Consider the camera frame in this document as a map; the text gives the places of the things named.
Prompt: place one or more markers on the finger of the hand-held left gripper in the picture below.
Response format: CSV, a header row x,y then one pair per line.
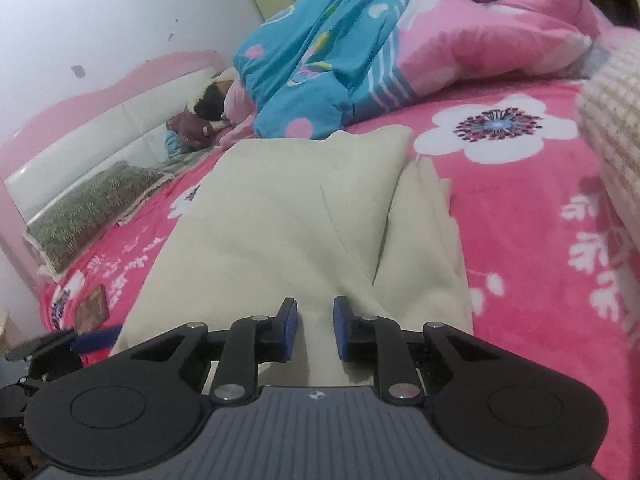
x,y
95,342

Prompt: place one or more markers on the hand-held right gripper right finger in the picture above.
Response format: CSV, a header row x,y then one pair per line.
x,y
341,327

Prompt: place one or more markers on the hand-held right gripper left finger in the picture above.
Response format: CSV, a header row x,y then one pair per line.
x,y
290,330

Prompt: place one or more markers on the cream zip jacket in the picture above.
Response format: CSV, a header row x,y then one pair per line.
x,y
275,220

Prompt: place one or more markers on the green floral pillow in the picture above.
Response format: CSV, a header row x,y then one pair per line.
x,y
90,210

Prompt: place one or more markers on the checked pillow cloth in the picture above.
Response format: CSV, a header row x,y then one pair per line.
x,y
150,195

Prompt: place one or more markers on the light blue cloth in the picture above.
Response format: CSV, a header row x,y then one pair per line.
x,y
172,145

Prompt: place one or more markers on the pink and white headboard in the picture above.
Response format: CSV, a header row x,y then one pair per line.
x,y
75,130

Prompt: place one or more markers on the blue and pink quilt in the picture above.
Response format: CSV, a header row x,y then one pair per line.
x,y
350,50

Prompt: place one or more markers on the pink knit sweater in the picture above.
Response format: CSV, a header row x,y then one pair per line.
x,y
615,125

